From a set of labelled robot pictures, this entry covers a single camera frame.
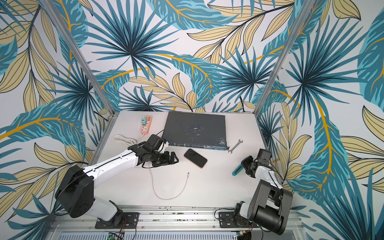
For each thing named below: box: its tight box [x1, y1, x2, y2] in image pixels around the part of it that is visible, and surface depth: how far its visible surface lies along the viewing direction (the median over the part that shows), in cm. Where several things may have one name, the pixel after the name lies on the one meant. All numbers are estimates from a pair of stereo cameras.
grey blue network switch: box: [162, 111, 230, 150], surface depth 106 cm
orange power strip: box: [140, 115, 153, 135], surface depth 109 cm
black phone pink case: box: [184, 148, 208, 169], surface depth 97 cm
